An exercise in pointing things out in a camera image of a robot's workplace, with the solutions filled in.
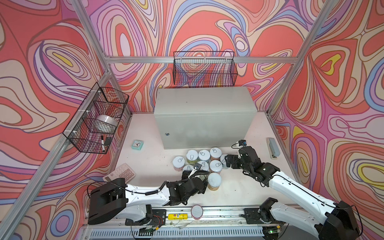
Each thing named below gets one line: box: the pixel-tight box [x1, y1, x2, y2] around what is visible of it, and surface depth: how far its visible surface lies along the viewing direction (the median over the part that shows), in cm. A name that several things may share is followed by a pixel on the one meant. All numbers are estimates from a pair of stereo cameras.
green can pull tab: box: [186, 149, 199, 165], surface depth 90 cm
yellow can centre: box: [197, 160, 209, 172], surface depth 88 cm
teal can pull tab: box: [198, 149, 211, 161], surface depth 92 cm
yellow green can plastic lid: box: [207, 172, 222, 187], surface depth 80 cm
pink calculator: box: [103, 163, 136, 184], surface depth 88 cm
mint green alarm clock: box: [131, 139, 144, 151], surface depth 101 cm
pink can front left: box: [172, 156, 185, 172], surface depth 88 cm
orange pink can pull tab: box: [209, 147, 222, 158], surface depth 93 cm
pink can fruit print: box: [209, 159, 223, 173], surface depth 86 cm
